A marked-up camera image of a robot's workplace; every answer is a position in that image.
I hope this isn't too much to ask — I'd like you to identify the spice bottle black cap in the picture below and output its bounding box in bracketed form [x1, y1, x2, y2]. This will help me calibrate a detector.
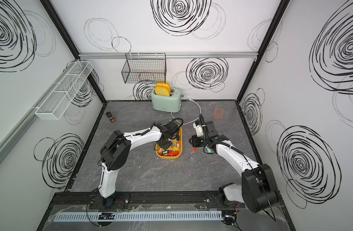
[106, 111, 116, 124]

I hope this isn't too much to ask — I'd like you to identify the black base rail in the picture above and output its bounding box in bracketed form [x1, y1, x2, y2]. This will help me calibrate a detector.
[48, 191, 235, 211]

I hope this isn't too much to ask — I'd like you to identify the white mesh wall shelf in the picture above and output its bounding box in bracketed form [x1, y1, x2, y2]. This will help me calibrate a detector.
[35, 61, 94, 120]

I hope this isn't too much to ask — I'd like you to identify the white slotted cable duct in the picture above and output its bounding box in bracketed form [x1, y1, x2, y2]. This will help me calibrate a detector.
[53, 211, 223, 223]

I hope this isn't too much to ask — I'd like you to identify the aluminium wall rail back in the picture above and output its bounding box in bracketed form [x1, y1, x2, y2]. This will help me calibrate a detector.
[79, 52, 258, 60]

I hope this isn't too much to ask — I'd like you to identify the black corner frame post left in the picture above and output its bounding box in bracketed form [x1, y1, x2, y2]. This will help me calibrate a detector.
[39, 0, 107, 105]

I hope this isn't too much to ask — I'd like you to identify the aluminium wall rail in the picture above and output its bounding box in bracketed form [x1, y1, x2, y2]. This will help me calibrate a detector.
[0, 59, 79, 165]
[79, 52, 258, 60]

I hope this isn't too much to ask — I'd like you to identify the white toaster power cable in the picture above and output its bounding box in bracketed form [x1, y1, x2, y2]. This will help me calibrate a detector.
[171, 98, 202, 126]

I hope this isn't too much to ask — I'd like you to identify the orange toast slice back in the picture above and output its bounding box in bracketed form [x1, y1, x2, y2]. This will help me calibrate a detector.
[156, 82, 170, 88]

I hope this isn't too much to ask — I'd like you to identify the mint green toaster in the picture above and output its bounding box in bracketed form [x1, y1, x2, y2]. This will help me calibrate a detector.
[151, 88, 182, 113]

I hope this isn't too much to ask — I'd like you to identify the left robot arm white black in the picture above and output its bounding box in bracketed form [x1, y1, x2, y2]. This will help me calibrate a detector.
[98, 120, 182, 199]

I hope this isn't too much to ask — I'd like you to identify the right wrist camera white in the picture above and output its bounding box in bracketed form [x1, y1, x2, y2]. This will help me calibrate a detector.
[193, 121, 204, 137]

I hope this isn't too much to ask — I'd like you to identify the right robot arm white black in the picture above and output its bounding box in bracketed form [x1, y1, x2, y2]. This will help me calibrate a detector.
[189, 120, 281, 213]

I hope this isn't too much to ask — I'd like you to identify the black wire wall basket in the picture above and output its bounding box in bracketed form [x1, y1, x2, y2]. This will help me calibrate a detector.
[121, 53, 167, 84]

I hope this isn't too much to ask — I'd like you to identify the yellow plastic storage box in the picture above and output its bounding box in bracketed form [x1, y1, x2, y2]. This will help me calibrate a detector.
[154, 128, 183, 160]

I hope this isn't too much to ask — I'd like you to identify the black corner frame post right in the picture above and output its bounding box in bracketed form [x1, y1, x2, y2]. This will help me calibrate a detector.
[237, 0, 290, 104]

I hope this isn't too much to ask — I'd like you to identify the black corner frame post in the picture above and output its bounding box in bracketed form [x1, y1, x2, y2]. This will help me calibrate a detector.
[237, 0, 290, 104]
[39, 0, 107, 105]

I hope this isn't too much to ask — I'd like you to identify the aluminium wall rail left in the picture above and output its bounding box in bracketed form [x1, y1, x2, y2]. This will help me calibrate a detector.
[0, 59, 79, 165]

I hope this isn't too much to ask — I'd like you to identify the yellow toast slice front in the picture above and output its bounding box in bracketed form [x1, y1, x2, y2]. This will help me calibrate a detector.
[155, 85, 171, 97]

